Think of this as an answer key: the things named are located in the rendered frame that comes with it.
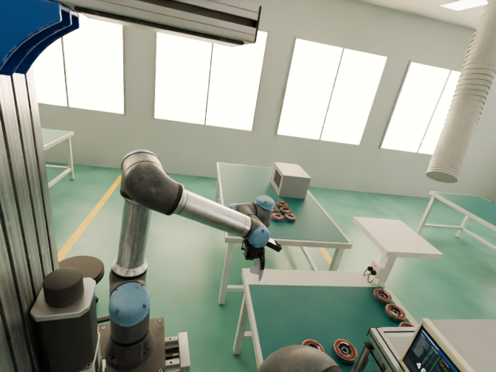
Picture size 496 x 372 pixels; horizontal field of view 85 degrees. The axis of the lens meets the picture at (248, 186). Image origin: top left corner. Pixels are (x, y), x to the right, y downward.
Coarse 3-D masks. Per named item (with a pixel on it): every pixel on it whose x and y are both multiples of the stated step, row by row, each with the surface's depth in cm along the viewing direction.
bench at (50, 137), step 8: (48, 136) 366; (56, 136) 372; (64, 136) 378; (48, 144) 339; (56, 144) 357; (72, 160) 415; (56, 168) 413; (64, 168) 414; (72, 168) 418; (72, 176) 420; (48, 184) 358
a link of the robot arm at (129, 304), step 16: (128, 288) 85; (144, 288) 87; (112, 304) 80; (128, 304) 81; (144, 304) 82; (112, 320) 80; (128, 320) 79; (144, 320) 83; (112, 336) 83; (128, 336) 82
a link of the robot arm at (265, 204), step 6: (258, 198) 106; (264, 198) 107; (270, 198) 108; (258, 204) 104; (264, 204) 104; (270, 204) 104; (258, 210) 104; (264, 210) 104; (270, 210) 105; (258, 216) 104; (264, 216) 105; (270, 216) 107; (264, 222) 107
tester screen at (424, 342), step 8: (424, 336) 85; (416, 344) 88; (424, 344) 85; (432, 344) 82; (416, 352) 88; (424, 352) 85; (432, 352) 82; (440, 352) 80; (416, 360) 87; (424, 360) 84; (432, 360) 82; (440, 360) 79; (448, 360) 77; (416, 368) 87; (424, 368) 84; (432, 368) 82; (440, 368) 79; (448, 368) 77
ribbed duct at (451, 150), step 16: (480, 16) 154; (480, 32) 151; (480, 48) 151; (464, 64) 159; (480, 64) 151; (464, 80) 157; (480, 80) 152; (464, 96) 156; (480, 96) 153; (464, 112) 155; (480, 112) 155; (448, 128) 159; (464, 128) 154; (448, 144) 157; (464, 144) 154; (432, 160) 162; (448, 160) 154; (464, 160) 156; (432, 176) 165; (448, 176) 156
